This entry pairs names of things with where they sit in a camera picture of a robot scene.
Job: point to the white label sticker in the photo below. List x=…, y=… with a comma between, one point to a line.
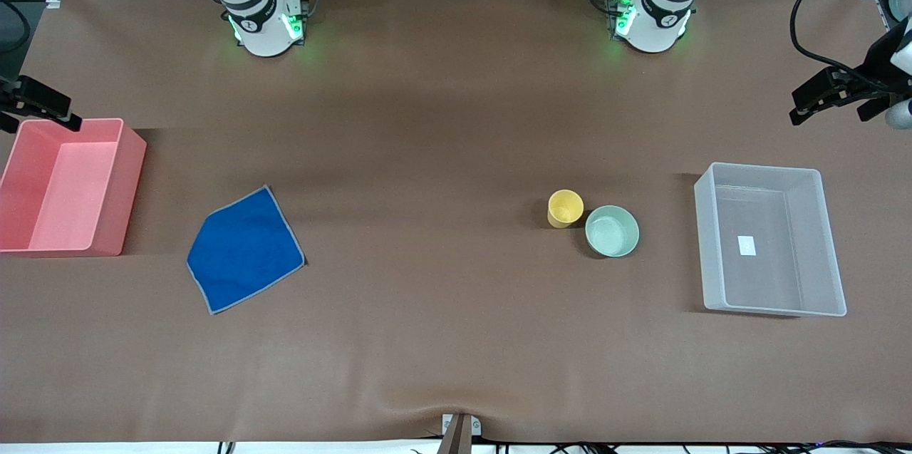
x=747, y=245

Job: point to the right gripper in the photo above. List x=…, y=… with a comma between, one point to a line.
x=32, y=99

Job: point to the yellow plastic cup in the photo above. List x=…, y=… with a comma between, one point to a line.
x=565, y=208

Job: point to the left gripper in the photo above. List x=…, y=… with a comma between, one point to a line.
x=873, y=67

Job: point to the clear plastic bin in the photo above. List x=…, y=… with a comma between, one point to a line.
x=769, y=283

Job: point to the blue microfibre cloth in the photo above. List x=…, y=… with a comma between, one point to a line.
x=246, y=251

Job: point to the brown table cover sheet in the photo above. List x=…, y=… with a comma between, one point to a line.
x=442, y=155

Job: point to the mint green bowl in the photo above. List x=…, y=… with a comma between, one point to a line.
x=612, y=233

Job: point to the pink plastic bin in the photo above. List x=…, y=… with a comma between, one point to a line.
x=71, y=190

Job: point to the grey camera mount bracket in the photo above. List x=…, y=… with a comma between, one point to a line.
x=459, y=432

